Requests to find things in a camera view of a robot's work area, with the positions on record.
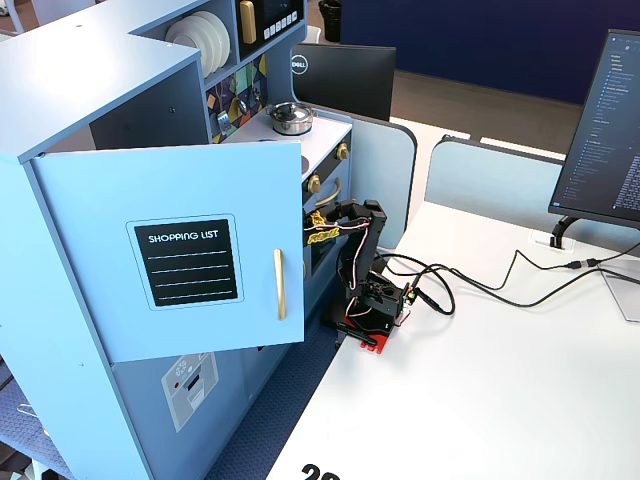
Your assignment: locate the blue shopping list cabinet door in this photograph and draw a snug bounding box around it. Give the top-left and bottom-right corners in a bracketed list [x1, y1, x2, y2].
[30, 139, 307, 364]

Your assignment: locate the grey-blue desk divider panel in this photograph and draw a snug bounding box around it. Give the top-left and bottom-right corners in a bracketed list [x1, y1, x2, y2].
[423, 134, 567, 232]
[348, 112, 419, 251]

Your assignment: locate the red table clamp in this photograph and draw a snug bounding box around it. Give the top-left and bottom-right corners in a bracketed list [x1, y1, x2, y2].
[357, 332, 392, 356]

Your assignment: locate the steel pot with lid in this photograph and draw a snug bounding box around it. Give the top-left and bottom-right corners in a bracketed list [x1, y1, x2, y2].
[264, 101, 317, 137]

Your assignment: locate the black Dell monitor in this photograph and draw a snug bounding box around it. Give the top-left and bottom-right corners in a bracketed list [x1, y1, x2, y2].
[291, 42, 398, 123]

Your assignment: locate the white plate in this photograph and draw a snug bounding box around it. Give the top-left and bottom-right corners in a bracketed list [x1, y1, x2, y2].
[165, 18, 204, 57]
[199, 10, 232, 77]
[182, 13, 221, 71]

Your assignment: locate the black trash bin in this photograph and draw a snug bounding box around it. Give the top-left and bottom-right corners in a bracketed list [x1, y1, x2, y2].
[318, 0, 344, 44]

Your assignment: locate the blue toy kitchen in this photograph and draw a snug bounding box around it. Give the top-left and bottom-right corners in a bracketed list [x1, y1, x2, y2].
[0, 0, 354, 480]

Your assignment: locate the monitor with lit screen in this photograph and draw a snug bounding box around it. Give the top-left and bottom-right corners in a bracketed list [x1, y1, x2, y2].
[548, 28, 640, 225]

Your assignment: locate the silver stand base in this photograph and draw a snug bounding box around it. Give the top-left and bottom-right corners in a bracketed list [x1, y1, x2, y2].
[597, 267, 640, 324]

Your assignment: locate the gold oven handle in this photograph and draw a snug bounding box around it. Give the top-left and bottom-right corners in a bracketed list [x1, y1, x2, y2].
[314, 178, 343, 209]

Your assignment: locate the gold cabinet door handle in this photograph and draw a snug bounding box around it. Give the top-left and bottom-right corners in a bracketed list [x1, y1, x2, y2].
[272, 248, 288, 322]

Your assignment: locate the black power cable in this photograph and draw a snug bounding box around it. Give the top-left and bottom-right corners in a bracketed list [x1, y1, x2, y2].
[377, 244, 640, 317]

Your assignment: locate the gold microwave handle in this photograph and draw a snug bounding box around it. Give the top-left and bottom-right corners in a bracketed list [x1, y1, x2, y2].
[238, 0, 258, 46]

